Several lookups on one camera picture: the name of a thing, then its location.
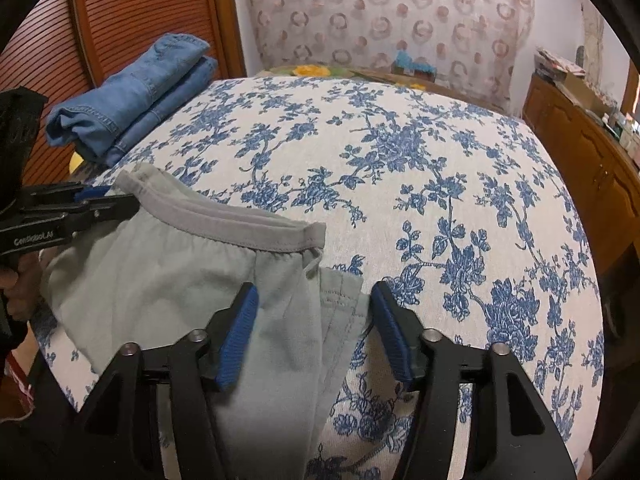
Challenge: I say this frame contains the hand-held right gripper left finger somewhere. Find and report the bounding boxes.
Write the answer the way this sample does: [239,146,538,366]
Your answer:
[70,282,261,480]

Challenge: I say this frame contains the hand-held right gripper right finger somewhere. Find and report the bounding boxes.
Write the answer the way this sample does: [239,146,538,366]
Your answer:
[370,281,578,480]

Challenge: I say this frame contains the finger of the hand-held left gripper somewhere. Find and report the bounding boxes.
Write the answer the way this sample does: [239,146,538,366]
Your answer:
[20,184,117,208]
[62,194,142,227]

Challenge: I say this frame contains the grey pants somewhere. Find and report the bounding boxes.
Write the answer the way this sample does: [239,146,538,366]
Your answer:
[40,162,368,480]

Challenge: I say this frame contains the person's left hand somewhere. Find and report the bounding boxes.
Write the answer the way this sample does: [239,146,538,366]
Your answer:
[0,250,46,322]

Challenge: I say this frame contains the folded blue jeans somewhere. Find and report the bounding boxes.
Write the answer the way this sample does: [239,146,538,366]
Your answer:
[46,33,219,167]

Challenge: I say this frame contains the blue floral bed cover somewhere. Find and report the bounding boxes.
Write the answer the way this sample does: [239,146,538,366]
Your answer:
[30,77,603,480]

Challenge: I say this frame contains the wooden headboard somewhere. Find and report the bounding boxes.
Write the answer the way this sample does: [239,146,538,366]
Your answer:
[0,0,246,161]

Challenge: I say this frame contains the wooden cabinet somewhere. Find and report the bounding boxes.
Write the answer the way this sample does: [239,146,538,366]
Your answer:
[522,72,640,276]

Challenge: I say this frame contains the blue topped small box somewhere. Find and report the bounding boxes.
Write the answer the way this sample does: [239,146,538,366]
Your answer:
[391,51,438,80]

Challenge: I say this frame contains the cardboard box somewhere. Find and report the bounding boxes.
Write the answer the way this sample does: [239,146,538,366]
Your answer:
[555,67,610,107]

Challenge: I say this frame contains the stack of papers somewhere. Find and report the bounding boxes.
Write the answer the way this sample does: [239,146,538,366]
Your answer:
[535,47,586,78]

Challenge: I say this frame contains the circle patterned sheer curtain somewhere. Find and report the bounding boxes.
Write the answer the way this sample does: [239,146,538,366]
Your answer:
[242,0,536,106]

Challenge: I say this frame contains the tied lace curtain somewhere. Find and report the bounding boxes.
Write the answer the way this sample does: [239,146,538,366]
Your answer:
[580,2,606,91]

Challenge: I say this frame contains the wooden window frame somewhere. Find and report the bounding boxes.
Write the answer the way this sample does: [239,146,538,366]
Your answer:
[622,62,640,116]

